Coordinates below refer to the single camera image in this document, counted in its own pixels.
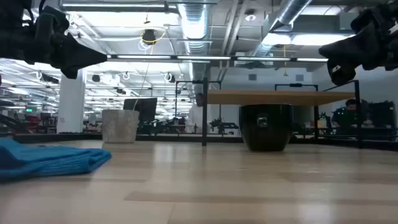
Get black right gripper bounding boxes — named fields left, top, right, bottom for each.
left=318, top=1, right=398, bottom=71

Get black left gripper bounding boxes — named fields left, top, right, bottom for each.
left=0, top=0, right=108, bottom=68

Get grey speckled mug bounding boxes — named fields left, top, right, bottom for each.
left=101, top=109, right=140, bottom=144

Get black glossy mug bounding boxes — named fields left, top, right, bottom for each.
left=238, top=103, right=294, bottom=152

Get wooden shelf with black legs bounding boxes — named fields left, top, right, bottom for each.
left=201, top=77, right=363, bottom=149

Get white pillar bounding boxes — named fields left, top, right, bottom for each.
left=57, top=68, right=87, bottom=134

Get person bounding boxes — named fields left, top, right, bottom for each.
left=185, top=92, right=213, bottom=134
left=330, top=98, right=373, bottom=129

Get black ceiling-hung device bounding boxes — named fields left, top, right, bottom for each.
left=141, top=29, right=157, bottom=45

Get black equipment rack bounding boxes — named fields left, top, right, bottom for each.
left=368, top=101, right=397, bottom=139

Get dark background monitor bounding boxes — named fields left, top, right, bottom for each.
left=123, top=97, right=159, bottom=124

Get blue folded cloth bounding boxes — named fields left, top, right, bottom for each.
left=0, top=138, right=113, bottom=182

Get long overhead light bar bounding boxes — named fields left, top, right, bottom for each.
left=107, top=54, right=329, bottom=63

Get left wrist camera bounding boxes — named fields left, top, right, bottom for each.
left=60, top=65, right=79, bottom=80

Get silver ventilation duct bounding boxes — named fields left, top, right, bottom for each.
left=177, top=0, right=212, bottom=57
left=248, top=0, right=313, bottom=58

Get black rear frame crossbar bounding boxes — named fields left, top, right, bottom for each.
left=14, top=133, right=244, bottom=144

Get black right frame rails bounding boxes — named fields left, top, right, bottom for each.
left=290, top=135, right=398, bottom=152

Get black metal frame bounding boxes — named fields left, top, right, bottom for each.
left=175, top=80, right=222, bottom=121

